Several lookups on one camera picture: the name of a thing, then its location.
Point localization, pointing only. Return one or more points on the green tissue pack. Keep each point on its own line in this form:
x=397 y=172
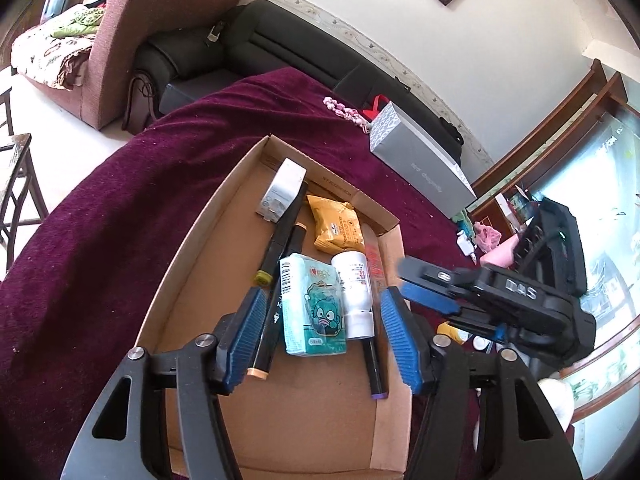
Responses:
x=312 y=305

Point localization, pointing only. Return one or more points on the silver buckle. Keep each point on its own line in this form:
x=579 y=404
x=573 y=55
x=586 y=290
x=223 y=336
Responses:
x=216 y=31

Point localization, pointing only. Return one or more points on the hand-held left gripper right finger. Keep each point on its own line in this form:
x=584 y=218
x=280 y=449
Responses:
x=400 y=340

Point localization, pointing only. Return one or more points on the green garment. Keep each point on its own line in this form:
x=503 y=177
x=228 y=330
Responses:
x=80 y=22

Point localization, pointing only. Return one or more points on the grey shoe box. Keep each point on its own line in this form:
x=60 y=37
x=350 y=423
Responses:
x=420 y=170

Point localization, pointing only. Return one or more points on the red lollipop in clear wrapper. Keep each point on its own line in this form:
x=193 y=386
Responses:
x=375 y=265

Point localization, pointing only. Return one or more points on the black marker purple cap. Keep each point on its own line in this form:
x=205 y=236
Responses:
x=374 y=365

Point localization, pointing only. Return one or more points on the person's right forearm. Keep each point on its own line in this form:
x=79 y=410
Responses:
x=555 y=395

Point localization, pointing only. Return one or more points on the small white spray bottle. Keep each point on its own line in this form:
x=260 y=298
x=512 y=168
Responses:
x=466 y=245

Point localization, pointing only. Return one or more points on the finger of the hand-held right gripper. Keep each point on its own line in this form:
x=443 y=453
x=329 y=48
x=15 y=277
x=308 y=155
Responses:
x=430 y=302
x=430 y=275

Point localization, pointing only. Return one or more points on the black marker peach cap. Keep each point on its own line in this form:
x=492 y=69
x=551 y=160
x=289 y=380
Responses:
x=265 y=345

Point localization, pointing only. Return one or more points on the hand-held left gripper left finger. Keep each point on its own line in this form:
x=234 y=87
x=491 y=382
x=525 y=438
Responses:
x=245 y=335

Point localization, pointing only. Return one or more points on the yellow snack packet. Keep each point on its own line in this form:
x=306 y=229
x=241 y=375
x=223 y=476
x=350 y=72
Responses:
x=337 y=230

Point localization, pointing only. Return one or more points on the cardboard tray box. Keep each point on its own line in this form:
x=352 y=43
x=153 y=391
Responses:
x=310 y=410

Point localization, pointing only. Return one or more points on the white rectangular box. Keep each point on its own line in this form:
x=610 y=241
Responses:
x=282 y=190

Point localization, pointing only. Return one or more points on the pink tumbler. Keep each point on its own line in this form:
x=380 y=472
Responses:
x=497 y=256

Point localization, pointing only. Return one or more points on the white bottle red label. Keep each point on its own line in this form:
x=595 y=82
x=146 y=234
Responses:
x=357 y=300

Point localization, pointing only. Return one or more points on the brown bag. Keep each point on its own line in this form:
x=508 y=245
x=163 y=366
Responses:
x=140 y=105

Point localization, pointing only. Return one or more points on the maroon velvet blanket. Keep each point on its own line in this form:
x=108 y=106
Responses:
x=100 y=220

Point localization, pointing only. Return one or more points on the dark wooden chair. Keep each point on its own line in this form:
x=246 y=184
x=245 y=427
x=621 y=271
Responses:
x=15 y=180

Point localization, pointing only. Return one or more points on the green cloth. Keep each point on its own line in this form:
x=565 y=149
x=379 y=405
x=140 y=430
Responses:
x=462 y=219

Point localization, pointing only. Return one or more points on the brown sofa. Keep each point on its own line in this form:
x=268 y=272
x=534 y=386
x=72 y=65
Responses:
x=135 y=35

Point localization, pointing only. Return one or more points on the black sofa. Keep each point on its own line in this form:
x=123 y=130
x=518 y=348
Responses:
x=280 y=45

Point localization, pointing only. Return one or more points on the black marker yellow cap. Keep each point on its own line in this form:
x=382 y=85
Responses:
x=280 y=235

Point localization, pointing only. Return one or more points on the pink cloth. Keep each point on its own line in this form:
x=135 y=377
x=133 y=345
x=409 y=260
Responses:
x=487 y=234

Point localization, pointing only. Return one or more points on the dark grey box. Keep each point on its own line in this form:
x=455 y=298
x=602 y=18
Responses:
x=195 y=91

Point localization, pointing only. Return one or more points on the floral cloth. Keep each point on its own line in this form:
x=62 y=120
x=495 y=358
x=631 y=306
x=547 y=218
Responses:
x=45 y=50

